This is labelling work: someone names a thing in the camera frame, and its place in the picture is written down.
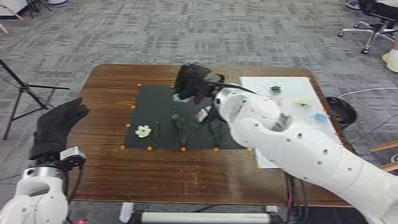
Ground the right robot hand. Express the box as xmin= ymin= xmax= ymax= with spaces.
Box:
xmin=172 ymin=62 xmax=227 ymax=105

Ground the dark mat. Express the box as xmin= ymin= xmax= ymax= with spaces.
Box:
xmin=121 ymin=85 xmax=252 ymax=151

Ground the green sprig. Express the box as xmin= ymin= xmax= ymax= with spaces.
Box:
xmin=169 ymin=112 xmax=204 ymax=148

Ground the white flower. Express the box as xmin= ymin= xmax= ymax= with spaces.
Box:
xmin=133 ymin=124 xmax=158 ymax=148

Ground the white sheet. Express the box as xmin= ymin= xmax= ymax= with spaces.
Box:
xmin=238 ymin=76 xmax=343 ymax=170

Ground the pale yellow flower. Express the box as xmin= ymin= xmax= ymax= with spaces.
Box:
xmin=293 ymin=96 xmax=316 ymax=108

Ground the blue flower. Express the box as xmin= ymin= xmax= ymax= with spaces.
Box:
xmin=309 ymin=112 xmax=330 ymax=123

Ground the black round bin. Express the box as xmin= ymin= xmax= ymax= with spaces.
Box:
xmin=323 ymin=96 xmax=359 ymax=130

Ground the black tripod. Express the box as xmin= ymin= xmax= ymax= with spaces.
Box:
xmin=0 ymin=59 xmax=71 ymax=141

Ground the black office chair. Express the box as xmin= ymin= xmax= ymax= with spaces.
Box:
xmin=336 ymin=0 xmax=398 ymax=55

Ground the wooden chair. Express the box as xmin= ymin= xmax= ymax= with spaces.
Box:
xmin=368 ymin=139 xmax=398 ymax=173

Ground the pale grey bar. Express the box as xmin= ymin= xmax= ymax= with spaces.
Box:
xmin=119 ymin=201 xmax=288 ymax=224

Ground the black cable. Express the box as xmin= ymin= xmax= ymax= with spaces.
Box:
xmin=218 ymin=82 xmax=259 ymax=96

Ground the white floor cable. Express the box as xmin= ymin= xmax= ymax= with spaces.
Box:
xmin=336 ymin=86 xmax=398 ymax=100

